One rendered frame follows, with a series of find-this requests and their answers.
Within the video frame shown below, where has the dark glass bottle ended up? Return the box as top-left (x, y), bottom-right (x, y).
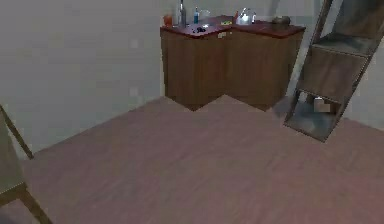
top-left (178, 0), bottom-right (188, 29)

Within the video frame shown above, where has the brown wooden corner cabinet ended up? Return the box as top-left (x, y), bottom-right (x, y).
top-left (159, 14), bottom-right (307, 112)

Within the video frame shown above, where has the silver kettle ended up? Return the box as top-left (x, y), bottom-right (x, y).
top-left (235, 7), bottom-right (257, 26)

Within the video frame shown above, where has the wooden chair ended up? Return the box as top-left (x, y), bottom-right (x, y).
top-left (0, 104), bottom-right (54, 224)

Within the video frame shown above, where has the dark round bowl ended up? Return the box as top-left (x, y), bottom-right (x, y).
top-left (271, 15), bottom-right (292, 26)

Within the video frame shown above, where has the small beige box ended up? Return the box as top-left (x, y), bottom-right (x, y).
top-left (313, 96), bottom-right (332, 114)

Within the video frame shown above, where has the clear glass jar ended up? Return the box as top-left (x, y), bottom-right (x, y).
top-left (199, 9), bottom-right (212, 23)

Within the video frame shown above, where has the dark wooden shelf unit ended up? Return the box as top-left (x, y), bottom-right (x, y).
top-left (283, 0), bottom-right (384, 143)

